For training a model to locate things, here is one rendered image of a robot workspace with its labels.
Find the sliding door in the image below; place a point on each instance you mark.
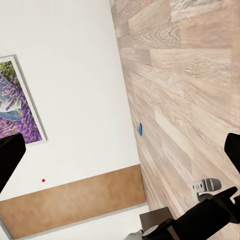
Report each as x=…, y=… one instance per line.
x=72, y=202

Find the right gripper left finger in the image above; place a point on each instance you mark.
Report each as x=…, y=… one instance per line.
x=12, y=149

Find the bed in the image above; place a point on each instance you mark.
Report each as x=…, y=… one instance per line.
x=151, y=219

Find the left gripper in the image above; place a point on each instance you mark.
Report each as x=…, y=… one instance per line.
x=213, y=214

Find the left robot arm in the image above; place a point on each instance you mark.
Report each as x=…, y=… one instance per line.
x=208, y=216

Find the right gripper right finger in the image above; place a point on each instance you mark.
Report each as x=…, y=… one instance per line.
x=232, y=149

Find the painting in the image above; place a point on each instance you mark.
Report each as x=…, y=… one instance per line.
x=17, y=114

